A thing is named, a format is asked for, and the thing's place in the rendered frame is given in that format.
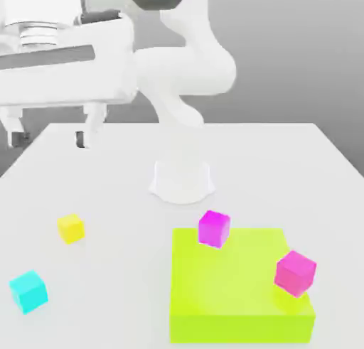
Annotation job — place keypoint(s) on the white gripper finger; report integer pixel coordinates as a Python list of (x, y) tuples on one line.
[(12, 121), (94, 121)]

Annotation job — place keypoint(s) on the small magenta cube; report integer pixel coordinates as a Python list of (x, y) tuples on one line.
[(213, 230)]

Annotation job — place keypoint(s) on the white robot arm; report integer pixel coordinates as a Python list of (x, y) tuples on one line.
[(199, 70)]

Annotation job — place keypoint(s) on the small cyan cube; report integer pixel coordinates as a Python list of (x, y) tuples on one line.
[(28, 292)]

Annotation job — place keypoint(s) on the small yellow cube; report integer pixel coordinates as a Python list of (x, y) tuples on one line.
[(71, 229)]

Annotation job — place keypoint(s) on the small pink cube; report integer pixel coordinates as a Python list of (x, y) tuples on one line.
[(295, 274)]

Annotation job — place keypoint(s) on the large lime green box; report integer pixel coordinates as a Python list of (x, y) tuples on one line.
[(227, 297)]

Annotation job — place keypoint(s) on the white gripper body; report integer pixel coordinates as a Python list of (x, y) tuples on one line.
[(68, 81)]

